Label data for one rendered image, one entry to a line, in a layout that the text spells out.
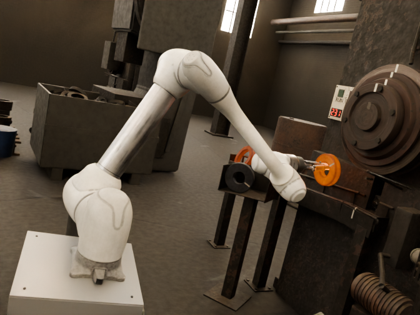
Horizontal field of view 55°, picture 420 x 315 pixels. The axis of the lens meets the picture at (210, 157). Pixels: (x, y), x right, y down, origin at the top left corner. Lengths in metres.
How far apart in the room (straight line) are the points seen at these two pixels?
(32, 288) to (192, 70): 0.84
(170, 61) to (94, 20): 9.90
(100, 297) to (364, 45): 1.70
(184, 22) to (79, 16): 7.41
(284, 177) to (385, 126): 0.45
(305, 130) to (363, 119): 2.88
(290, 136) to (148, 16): 2.02
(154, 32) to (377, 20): 2.28
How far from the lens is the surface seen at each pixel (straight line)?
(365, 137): 1.81
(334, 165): 1.95
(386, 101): 1.78
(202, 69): 1.39
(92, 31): 11.38
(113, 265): 1.44
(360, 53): 2.27
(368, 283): 1.70
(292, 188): 1.63
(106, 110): 3.69
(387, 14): 2.23
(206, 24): 4.24
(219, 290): 2.37
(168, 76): 1.51
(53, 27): 11.27
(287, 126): 4.71
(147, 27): 3.94
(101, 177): 1.51
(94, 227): 1.37
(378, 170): 1.85
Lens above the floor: 1.13
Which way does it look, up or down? 11 degrees down
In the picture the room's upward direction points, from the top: 12 degrees clockwise
